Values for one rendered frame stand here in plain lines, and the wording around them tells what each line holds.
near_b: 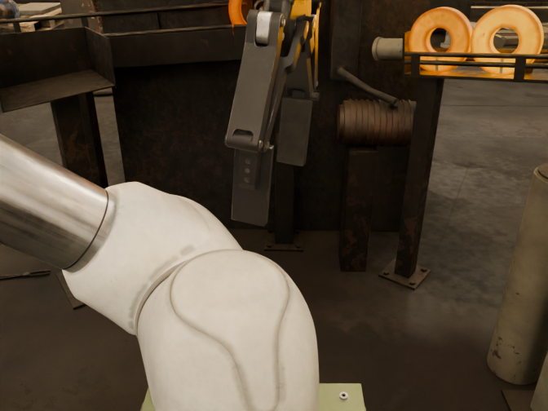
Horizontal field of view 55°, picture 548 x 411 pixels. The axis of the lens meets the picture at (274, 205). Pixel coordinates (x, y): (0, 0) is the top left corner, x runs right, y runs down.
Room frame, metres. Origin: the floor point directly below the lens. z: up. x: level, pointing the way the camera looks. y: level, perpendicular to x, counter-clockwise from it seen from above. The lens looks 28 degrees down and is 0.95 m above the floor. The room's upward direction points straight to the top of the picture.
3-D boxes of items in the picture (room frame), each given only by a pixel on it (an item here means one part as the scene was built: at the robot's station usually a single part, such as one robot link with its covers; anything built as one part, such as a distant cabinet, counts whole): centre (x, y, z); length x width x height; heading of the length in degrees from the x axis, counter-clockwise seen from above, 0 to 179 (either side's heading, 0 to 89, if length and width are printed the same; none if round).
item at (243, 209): (0.38, 0.02, 0.77); 0.03 x 0.01 x 0.07; 73
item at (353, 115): (1.41, -0.29, 0.27); 0.22 x 0.13 x 0.53; 88
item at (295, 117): (0.51, -0.02, 0.77); 0.03 x 0.01 x 0.07; 73
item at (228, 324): (0.39, 0.04, 0.57); 0.18 x 0.16 x 0.22; 24
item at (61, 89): (1.30, 0.55, 0.36); 0.26 x 0.20 x 0.72; 123
